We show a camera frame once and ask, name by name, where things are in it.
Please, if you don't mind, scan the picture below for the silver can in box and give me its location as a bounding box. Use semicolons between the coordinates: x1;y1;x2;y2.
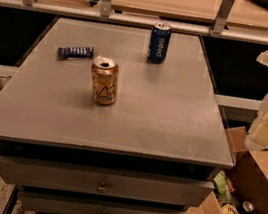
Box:
242;201;255;214

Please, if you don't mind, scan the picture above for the wooden shelf board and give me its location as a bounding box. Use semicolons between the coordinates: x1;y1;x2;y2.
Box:
111;0;268;31

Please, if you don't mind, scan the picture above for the metal bracket right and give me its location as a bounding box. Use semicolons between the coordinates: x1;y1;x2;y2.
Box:
211;0;235;34

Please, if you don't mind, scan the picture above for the orange soda can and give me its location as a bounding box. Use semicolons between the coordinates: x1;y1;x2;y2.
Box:
91;56;119;106

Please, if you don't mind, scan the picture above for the cardboard box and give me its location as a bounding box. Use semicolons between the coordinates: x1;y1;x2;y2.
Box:
187;127;268;214

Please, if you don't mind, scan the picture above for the blue rxbar wrapper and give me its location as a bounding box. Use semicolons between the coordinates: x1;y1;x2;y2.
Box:
57;46;94;60

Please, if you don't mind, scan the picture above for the top grey drawer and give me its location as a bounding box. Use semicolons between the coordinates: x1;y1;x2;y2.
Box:
0;156;214;207

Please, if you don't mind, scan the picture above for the green snack bag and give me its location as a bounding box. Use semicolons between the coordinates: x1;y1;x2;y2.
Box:
213;170;233;204

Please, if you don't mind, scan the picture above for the grey drawer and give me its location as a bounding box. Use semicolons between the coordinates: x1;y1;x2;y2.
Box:
0;156;214;207
18;191;186;214

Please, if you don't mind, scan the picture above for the grey drawer cabinet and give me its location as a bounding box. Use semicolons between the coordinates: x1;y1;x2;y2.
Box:
0;18;233;214

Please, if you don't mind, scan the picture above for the middle grey drawer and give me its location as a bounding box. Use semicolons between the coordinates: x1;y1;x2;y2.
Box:
18;191;186;214

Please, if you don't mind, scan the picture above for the blue pepsi can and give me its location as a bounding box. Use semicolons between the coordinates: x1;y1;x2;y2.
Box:
147;22;172;63

